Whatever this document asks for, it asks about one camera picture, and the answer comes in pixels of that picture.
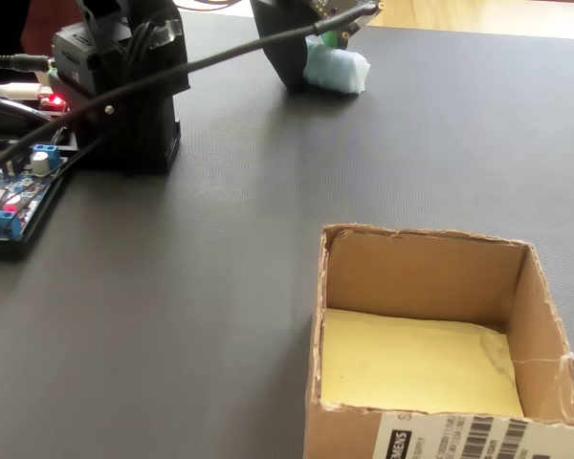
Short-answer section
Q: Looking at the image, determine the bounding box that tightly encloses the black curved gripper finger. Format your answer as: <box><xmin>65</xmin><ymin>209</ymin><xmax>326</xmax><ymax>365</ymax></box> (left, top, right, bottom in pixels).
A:
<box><xmin>250</xmin><ymin>0</ymin><xmax>318</xmax><ymax>93</ymax></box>

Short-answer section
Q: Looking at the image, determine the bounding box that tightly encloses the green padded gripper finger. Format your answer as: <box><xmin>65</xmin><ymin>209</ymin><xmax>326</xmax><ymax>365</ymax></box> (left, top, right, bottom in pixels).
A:
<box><xmin>320</xmin><ymin>29</ymin><xmax>351</xmax><ymax>51</ymax></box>

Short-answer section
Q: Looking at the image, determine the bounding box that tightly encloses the white yarn block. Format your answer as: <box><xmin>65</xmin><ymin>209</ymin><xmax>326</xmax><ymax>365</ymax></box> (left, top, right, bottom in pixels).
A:
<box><xmin>302</xmin><ymin>37</ymin><xmax>371</xmax><ymax>97</ymax></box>

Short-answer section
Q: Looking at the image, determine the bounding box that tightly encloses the brown cardboard box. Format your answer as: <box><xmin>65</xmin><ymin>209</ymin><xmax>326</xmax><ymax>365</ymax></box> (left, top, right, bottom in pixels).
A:
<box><xmin>303</xmin><ymin>223</ymin><xmax>574</xmax><ymax>459</ymax></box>

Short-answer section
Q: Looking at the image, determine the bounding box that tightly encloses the small red LED board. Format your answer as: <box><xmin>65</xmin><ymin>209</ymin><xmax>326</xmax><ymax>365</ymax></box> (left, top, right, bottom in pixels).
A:
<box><xmin>36</xmin><ymin>93</ymin><xmax>71</xmax><ymax>113</ymax></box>

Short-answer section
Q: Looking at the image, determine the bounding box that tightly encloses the grey textured table mat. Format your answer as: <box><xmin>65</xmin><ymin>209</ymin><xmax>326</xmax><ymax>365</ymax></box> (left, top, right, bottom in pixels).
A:
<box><xmin>0</xmin><ymin>9</ymin><xmax>574</xmax><ymax>459</ymax></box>

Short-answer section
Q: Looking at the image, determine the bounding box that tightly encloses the blue electronics controller board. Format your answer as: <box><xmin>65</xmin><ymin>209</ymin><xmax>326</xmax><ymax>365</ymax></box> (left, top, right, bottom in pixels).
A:
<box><xmin>0</xmin><ymin>137</ymin><xmax>77</xmax><ymax>262</ymax></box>

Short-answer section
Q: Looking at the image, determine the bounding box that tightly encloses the yellow foam pad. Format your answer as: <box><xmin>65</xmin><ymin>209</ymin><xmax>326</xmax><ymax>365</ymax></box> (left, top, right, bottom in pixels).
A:
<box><xmin>319</xmin><ymin>308</ymin><xmax>525</xmax><ymax>417</ymax></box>

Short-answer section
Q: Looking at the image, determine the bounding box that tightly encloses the white barcode shipping label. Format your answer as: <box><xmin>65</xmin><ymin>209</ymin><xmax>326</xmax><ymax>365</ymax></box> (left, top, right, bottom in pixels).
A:
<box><xmin>375</xmin><ymin>413</ymin><xmax>574</xmax><ymax>459</ymax></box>

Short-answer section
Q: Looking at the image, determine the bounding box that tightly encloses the black camera circuit board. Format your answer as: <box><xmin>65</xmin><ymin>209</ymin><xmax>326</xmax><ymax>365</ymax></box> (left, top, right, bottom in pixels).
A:
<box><xmin>307</xmin><ymin>0</ymin><xmax>385</xmax><ymax>41</ymax></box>

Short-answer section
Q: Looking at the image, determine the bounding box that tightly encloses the thick black camera cable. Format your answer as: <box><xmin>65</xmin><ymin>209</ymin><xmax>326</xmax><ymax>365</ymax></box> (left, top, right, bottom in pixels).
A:
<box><xmin>0</xmin><ymin>2</ymin><xmax>380</xmax><ymax>179</ymax></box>

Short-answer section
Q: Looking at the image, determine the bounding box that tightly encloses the black power plug cable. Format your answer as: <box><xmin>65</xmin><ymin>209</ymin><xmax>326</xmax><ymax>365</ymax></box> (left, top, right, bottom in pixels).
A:
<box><xmin>0</xmin><ymin>53</ymin><xmax>54</xmax><ymax>74</ymax></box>

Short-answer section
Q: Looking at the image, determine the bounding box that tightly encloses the black curved cable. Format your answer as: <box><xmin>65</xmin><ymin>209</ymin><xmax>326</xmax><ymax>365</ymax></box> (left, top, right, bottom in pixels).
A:
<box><xmin>0</xmin><ymin>94</ymin><xmax>58</xmax><ymax>140</ymax></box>

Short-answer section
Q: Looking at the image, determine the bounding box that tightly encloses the white USB cable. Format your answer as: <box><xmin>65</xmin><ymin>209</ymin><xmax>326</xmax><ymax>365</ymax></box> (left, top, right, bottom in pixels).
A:
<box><xmin>0</xmin><ymin>81</ymin><xmax>47</xmax><ymax>99</ymax></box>

